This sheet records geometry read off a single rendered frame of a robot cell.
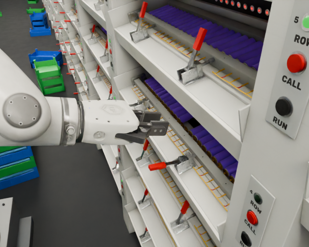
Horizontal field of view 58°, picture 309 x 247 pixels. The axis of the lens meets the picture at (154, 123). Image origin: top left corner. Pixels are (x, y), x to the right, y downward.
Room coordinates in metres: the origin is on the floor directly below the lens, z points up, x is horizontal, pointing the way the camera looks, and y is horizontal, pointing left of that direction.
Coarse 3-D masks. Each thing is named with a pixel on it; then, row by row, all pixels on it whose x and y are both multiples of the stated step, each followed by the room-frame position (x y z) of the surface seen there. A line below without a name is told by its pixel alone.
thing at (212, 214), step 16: (128, 80) 0.85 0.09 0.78; (144, 80) 0.85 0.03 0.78; (128, 96) 0.79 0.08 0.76; (160, 144) 0.53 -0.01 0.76; (176, 144) 0.52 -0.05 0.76; (176, 176) 0.43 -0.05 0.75; (192, 176) 0.42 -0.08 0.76; (192, 192) 0.38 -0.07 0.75; (208, 192) 0.37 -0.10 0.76; (192, 208) 0.38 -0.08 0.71; (208, 208) 0.34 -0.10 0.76; (224, 208) 0.33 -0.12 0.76; (208, 224) 0.31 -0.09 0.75; (224, 224) 0.27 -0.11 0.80
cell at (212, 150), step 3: (219, 144) 0.47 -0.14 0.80; (213, 147) 0.47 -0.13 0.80; (216, 147) 0.47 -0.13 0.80; (219, 147) 0.47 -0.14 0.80; (222, 147) 0.46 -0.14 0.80; (210, 150) 0.46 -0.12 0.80; (213, 150) 0.46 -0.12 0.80; (216, 150) 0.46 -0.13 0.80; (219, 150) 0.46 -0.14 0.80; (222, 150) 0.46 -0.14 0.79; (210, 153) 0.46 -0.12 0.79; (213, 153) 0.45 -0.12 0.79; (216, 153) 0.46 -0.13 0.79
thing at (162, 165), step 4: (176, 160) 0.45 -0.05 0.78; (180, 160) 0.44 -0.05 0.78; (152, 164) 0.43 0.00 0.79; (156, 164) 0.43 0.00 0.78; (160, 164) 0.43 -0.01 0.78; (164, 164) 0.43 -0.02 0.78; (168, 164) 0.43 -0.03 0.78; (172, 164) 0.43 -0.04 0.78; (176, 164) 0.44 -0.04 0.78; (152, 168) 0.42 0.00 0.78; (156, 168) 0.42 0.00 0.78; (160, 168) 0.42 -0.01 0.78
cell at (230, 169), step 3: (237, 162) 0.41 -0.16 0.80; (231, 165) 0.41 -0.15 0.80; (234, 165) 0.41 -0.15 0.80; (237, 165) 0.41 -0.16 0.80; (225, 168) 0.41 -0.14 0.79; (228, 168) 0.40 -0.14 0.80; (231, 168) 0.40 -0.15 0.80; (234, 168) 0.40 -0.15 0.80; (228, 171) 0.40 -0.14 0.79; (231, 171) 0.40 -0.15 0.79; (234, 171) 0.40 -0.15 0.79; (228, 174) 0.40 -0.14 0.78
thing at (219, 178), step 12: (156, 108) 0.65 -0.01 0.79; (168, 120) 0.59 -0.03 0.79; (180, 132) 0.53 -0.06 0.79; (192, 144) 0.48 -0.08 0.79; (204, 156) 0.44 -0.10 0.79; (204, 168) 0.43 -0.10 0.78; (216, 168) 0.41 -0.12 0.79; (204, 180) 0.40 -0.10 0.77; (216, 180) 0.38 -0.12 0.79; (228, 180) 0.37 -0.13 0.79; (228, 192) 0.35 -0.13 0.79; (228, 204) 0.33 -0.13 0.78
